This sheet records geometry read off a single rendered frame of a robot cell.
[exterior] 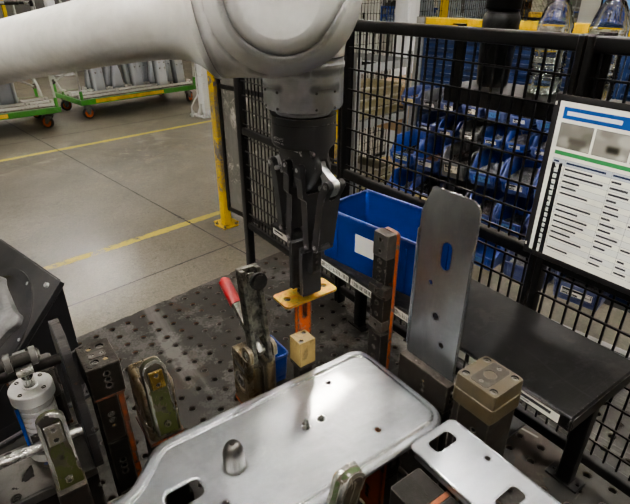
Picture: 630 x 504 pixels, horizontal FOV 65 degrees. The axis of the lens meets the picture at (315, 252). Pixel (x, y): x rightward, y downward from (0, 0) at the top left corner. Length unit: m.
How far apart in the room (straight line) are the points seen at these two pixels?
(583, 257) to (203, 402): 0.92
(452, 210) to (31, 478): 0.75
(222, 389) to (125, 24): 1.06
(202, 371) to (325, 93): 1.02
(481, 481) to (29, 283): 1.03
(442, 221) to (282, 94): 0.38
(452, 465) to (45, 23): 0.73
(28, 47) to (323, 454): 0.63
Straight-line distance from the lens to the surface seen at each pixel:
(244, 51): 0.35
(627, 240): 0.99
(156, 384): 0.83
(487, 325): 1.04
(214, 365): 1.43
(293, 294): 0.68
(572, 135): 1.00
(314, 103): 0.54
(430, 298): 0.89
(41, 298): 1.28
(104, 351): 0.85
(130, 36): 0.43
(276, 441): 0.82
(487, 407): 0.86
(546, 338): 1.05
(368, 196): 1.30
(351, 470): 0.63
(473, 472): 0.81
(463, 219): 0.79
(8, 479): 0.94
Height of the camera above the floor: 1.61
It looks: 28 degrees down
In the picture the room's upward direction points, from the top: straight up
